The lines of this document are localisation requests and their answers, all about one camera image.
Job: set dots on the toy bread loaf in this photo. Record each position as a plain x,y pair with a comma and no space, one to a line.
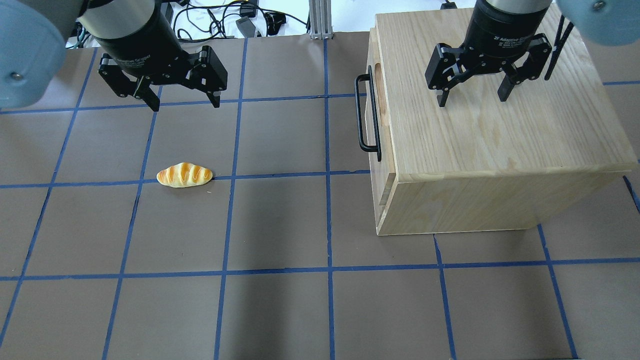
184,175

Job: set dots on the aluminium frame post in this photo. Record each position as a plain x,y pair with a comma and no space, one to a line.
320,20

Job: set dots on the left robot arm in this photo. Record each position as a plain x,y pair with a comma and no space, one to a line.
33,38

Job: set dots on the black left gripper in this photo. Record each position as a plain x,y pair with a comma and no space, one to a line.
139,41

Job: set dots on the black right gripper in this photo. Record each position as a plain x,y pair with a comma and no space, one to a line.
505,27

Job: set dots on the wooden drawer cabinet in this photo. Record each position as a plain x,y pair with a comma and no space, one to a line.
480,164

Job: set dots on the wooden drawer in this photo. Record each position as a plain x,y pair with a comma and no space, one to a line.
374,120

